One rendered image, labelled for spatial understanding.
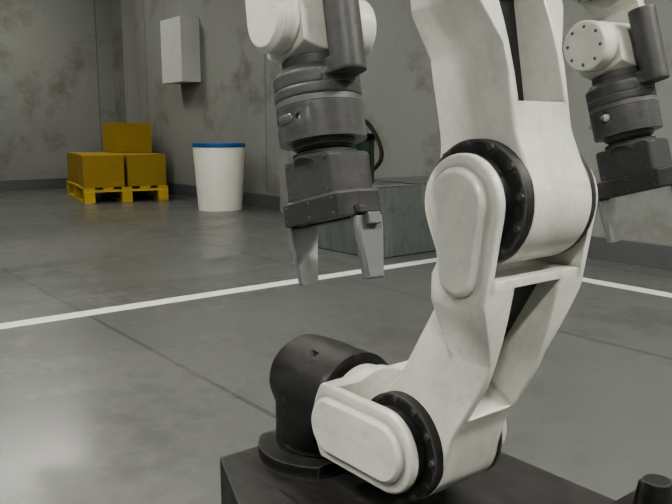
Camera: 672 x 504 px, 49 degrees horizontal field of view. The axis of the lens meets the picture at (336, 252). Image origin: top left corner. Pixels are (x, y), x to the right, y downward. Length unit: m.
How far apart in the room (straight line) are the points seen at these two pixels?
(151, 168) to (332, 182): 6.74
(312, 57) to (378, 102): 4.61
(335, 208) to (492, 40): 0.27
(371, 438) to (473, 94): 0.45
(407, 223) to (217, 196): 2.59
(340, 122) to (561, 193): 0.27
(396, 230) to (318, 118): 3.35
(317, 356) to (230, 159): 5.22
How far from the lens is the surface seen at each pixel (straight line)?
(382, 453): 0.98
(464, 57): 0.87
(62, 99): 9.28
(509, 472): 1.22
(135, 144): 7.96
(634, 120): 1.05
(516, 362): 0.97
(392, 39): 5.27
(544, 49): 0.92
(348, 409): 1.02
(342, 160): 0.71
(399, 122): 5.18
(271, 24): 0.74
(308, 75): 0.72
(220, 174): 6.30
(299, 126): 0.72
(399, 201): 4.04
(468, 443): 0.98
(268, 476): 1.18
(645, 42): 1.06
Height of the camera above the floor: 0.69
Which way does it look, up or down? 9 degrees down
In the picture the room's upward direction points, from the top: straight up
